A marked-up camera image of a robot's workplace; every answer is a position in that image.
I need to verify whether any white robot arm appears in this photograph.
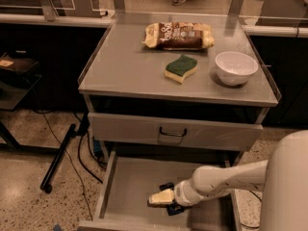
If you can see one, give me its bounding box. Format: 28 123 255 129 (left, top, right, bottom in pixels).
148 130 308 231

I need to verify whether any black drawer handle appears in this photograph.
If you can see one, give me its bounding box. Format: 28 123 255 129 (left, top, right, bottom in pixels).
159 127 188 138

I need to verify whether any brown yellow snack bag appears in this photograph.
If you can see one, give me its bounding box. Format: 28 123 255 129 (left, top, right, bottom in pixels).
142 22 215 50

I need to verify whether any black floor cable right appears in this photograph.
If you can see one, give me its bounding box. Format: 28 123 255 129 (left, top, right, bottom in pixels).
240 190 264 230

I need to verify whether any closed grey top drawer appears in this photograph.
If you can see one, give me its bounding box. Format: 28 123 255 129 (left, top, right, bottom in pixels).
89 113 263 151

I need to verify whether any open grey middle drawer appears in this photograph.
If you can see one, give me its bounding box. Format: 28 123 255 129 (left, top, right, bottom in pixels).
78 151 241 231

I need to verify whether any black floor cable left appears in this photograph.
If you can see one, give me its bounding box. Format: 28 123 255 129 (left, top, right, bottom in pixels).
32 109 109 221

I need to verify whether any white bowl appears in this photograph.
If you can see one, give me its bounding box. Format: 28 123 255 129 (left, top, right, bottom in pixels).
215 51 259 86

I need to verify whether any black floor cable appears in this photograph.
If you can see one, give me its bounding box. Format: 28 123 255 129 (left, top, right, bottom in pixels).
32 109 109 221
240 190 264 230

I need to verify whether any grey metal drawer cabinet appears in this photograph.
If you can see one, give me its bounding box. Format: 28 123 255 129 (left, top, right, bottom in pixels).
77 11 283 231

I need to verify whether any blue rxbar blueberry wrapper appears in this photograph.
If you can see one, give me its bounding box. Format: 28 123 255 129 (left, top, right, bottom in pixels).
159 182 185 216

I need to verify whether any dark side table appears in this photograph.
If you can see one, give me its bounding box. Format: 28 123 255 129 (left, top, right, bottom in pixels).
0 50 62 156

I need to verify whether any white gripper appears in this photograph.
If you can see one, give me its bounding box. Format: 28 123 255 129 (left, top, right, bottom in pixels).
148 179 204 207

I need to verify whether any green yellow sponge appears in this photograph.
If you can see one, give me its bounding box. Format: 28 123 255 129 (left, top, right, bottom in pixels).
165 55 197 84

